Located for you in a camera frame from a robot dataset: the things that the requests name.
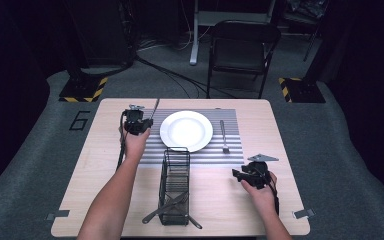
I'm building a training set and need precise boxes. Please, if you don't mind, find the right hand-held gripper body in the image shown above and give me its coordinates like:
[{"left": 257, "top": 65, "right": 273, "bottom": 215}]
[{"left": 241, "top": 153, "right": 280, "bottom": 190}]

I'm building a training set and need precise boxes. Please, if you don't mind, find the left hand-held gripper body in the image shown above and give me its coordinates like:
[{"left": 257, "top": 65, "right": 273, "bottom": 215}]
[{"left": 123, "top": 103, "right": 146, "bottom": 136}]

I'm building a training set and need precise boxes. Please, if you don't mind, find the metal table knife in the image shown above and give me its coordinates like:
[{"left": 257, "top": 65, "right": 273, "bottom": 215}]
[{"left": 149, "top": 97, "right": 161, "bottom": 121}]

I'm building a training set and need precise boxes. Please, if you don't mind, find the metal fork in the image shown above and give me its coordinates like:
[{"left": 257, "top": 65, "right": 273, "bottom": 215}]
[{"left": 219, "top": 119, "right": 231, "bottom": 155}]

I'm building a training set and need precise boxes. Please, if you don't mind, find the black wire cutlery basket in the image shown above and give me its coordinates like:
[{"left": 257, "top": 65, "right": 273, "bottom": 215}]
[{"left": 158, "top": 146, "right": 192, "bottom": 227}]

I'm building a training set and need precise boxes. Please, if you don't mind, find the person's left hand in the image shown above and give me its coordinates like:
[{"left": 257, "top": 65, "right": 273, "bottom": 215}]
[{"left": 123, "top": 128, "right": 152, "bottom": 161}]

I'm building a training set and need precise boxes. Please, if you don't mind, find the person's right hand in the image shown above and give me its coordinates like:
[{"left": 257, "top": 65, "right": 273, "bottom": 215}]
[{"left": 240, "top": 171, "right": 279, "bottom": 216}]

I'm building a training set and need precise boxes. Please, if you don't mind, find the white round plate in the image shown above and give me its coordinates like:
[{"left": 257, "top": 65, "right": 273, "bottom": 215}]
[{"left": 159, "top": 110, "right": 214, "bottom": 154}]

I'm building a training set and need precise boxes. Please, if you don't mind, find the grey striped placemat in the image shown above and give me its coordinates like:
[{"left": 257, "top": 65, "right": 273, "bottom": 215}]
[{"left": 139, "top": 108, "right": 244, "bottom": 166}]

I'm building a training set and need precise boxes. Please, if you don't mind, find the grey tape strip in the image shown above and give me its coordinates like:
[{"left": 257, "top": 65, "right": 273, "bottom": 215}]
[
  {"left": 292, "top": 208, "right": 316, "bottom": 220},
  {"left": 45, "top": 209, "right": 71, "bottom": 221}
]

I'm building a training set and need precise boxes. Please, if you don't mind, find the black stand base striped edge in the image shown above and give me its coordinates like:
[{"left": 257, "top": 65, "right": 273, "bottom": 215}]
[
  {"left": 58, "top": 76, "right": 109, "bottom": 103},
  {"left": 278, "top": 77, "right": 327, "bottom": 104}
]

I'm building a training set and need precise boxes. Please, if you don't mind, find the grey metal utensil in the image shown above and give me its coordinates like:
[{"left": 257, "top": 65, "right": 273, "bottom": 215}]
[
  {"left": 166, "top": 195, "right": 203, "bottom": 230},
  {"left": 141, "top": 192, "right": 190, "bottom": 225}
]

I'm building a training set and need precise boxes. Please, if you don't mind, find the black cabinet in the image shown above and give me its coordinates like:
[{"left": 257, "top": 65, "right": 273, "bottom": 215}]
[{"left": 63, "top": 0, "right": 138, "bottom": 68}]

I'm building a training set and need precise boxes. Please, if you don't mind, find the black folding chair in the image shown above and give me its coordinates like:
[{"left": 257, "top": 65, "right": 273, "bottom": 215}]
[{"left": 206, "top": 19, "right": 283, "bottom": 100}]

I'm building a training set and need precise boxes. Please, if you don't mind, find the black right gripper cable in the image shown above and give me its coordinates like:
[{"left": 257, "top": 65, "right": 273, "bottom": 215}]
[{"left": 259, "top": 171, "right": 280, "bottom": 216}]

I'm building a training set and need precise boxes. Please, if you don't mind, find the black floor cable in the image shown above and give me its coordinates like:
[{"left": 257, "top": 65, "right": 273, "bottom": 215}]
[{"left": 134, "top": 55, "right": 238, "bottom": 100}]

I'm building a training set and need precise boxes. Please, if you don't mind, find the white desk frame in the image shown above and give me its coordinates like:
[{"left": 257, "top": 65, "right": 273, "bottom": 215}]
[{"left": 188, "top": 0, "right": 278, "bottom": 66}]

